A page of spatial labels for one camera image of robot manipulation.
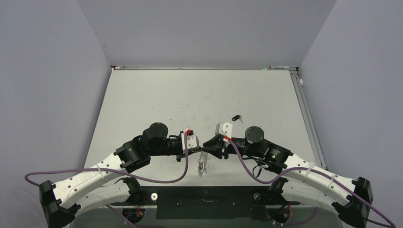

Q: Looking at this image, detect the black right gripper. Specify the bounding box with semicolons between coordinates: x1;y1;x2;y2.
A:
202;135;260;159

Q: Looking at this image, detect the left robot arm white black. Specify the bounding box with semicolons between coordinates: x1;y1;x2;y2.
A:
39;123;200;228

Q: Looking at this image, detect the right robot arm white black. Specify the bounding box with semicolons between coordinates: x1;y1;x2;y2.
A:
202;123;373;228

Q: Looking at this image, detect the silver key with black tag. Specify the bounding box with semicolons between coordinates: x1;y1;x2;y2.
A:
231;114;243;123

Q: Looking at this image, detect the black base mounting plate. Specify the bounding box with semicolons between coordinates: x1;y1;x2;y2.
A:
117;186;289;219

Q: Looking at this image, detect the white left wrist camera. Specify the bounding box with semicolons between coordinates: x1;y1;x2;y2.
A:
180;128;200;154

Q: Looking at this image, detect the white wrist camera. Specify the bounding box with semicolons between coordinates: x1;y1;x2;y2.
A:
215;122;233;139
180;128;200;154

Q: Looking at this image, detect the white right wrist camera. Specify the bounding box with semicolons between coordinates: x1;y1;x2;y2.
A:
215;122;233;139

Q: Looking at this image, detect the aluminium frame rail right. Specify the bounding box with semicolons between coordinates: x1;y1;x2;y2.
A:
289;68;327;170

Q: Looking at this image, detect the aluminium frame rail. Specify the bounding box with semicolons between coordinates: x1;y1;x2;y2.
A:
111;66;298;71
289;68;327;170

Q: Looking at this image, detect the aluminium frame rail back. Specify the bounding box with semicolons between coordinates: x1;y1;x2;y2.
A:
111;66;298;71

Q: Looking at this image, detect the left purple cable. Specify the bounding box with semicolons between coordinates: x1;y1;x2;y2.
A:
24;132;190;228

